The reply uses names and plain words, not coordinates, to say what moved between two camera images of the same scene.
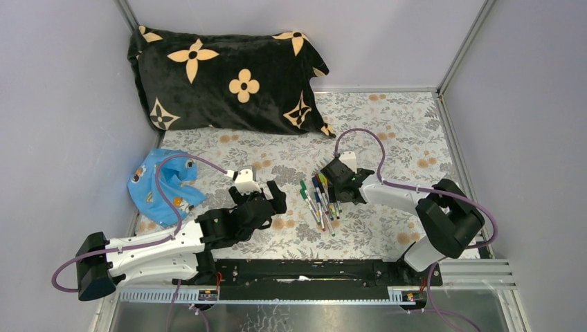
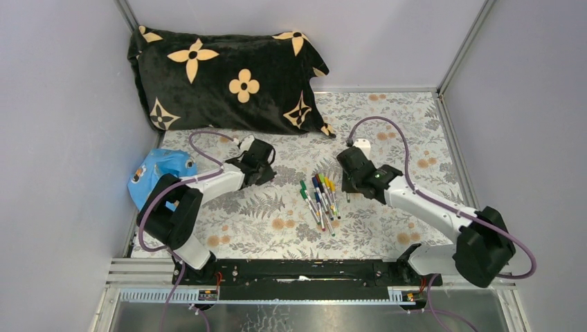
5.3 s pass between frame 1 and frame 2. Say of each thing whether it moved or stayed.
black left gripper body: moved
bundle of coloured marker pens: stayed
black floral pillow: stayed
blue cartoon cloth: stayed
